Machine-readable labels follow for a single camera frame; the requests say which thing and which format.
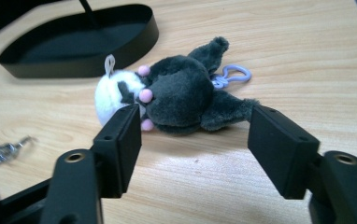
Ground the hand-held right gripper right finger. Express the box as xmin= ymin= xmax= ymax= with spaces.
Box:
xmin=247 ymin=105 xmax=321 ymax=201

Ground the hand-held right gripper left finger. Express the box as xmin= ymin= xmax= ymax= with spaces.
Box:
xmin=91 ymin=103 xmax=143 ymax=199

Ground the black tray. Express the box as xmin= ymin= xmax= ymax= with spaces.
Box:
xmin=0 ymin=0 xmax=160 ymax=78

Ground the purple plastic clip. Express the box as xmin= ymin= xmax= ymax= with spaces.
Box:
xmin=210 ymin=63 xmax=252 ymax=91

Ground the grey and white plush toy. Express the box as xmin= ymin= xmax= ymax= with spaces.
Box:
xmin=93 ymin=36 xmax=260 ymax=135

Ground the silver metal keychain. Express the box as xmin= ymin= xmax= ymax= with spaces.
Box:
xmin=0 ymin=135 xmax=39 ymax=172

